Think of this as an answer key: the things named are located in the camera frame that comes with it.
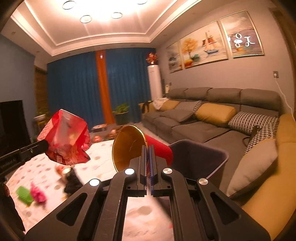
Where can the far mustard cushion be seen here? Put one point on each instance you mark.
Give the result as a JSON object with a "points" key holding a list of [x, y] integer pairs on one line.
{"points": [[168, 105]]}

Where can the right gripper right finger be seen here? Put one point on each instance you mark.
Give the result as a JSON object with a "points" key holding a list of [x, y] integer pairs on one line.
{"points": [[199, 210]]}

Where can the red gold paper cup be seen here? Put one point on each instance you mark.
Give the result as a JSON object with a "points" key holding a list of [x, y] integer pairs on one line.
{"points": [[128, 144]]}

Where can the orange curtain strip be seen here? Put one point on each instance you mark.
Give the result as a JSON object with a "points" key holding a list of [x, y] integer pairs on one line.
{"points": [[103, 86]]}

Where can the black television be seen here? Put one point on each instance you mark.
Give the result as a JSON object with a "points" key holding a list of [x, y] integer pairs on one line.
{"points": [[14, 132]]}

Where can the dark plastic trash bin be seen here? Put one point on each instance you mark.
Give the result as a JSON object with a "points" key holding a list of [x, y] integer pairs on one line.
{"points": [[196, 160]]}

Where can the grey sectional sofa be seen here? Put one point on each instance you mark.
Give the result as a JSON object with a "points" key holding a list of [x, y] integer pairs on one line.
{"points": [[248, 100]]}

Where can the potted green plant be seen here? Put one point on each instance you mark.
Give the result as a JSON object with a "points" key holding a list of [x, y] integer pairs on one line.
{"points": [[121, 114]]}

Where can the plant on stand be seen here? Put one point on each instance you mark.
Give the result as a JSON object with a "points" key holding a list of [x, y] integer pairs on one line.
{"points": [[41, 119]]}

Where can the right landscape painting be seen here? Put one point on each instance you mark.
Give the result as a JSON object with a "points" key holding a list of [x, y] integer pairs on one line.
{"points": [[241, 35]]}

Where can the mustard sofa chaise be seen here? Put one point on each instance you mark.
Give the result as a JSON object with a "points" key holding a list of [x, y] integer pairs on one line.
{"points": [[273, 204]]}

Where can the ceiling ring lamp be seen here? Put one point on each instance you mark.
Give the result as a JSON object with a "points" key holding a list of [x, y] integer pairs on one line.
{"points": [[102, 10]]}

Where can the red plastic bag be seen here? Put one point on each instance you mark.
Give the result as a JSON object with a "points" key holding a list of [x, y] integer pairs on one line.
{"points": [[68, 138]]}

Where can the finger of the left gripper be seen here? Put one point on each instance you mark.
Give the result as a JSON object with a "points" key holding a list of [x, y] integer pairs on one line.
{"points": [[34, 149]]}

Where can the red flower decoration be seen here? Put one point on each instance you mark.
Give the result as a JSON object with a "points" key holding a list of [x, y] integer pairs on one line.
{"points": [[152, 58]]}

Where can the white standing air conditioner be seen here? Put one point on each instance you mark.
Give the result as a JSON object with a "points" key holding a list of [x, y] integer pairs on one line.
{"points": [[155, 82]]}

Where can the grey beige cushion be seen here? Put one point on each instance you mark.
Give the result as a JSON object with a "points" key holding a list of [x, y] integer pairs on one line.
{"points": [[254, 168]]}

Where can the far patterned cushion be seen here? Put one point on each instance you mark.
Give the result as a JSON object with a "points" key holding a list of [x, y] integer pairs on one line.
{"points": [[192, 106]]}

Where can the white cloth on sofa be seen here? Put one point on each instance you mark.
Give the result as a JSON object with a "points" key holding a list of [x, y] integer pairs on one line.
{"points": [[157, 103]]}

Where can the mustard cushion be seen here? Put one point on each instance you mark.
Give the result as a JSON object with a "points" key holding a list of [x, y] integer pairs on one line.
{"points": [[216, 114], [168, 105]]}

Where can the left small painting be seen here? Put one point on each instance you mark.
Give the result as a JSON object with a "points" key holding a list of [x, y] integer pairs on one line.
{"points": [[174, 58]]}

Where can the wall socket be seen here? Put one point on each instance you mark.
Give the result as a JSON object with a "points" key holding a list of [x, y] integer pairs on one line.
{"points": [[275, 74]]}

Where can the blue curtains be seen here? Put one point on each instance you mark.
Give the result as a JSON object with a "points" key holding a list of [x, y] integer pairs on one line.
{"points": [[73, 83]]}

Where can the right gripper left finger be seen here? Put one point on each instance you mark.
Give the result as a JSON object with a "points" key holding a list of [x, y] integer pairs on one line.
{"points": [[97, 210]]}

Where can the black white patterned cushion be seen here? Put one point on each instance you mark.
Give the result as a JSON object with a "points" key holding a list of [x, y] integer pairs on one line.
{"points": [[257, 126]]}

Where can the apple print paper cup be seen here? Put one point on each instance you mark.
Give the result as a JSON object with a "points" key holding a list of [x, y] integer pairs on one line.
{"points": [[61, 170]]}

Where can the sailboat painting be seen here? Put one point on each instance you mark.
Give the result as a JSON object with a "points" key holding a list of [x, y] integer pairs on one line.
{"points": [[202, 46]]}

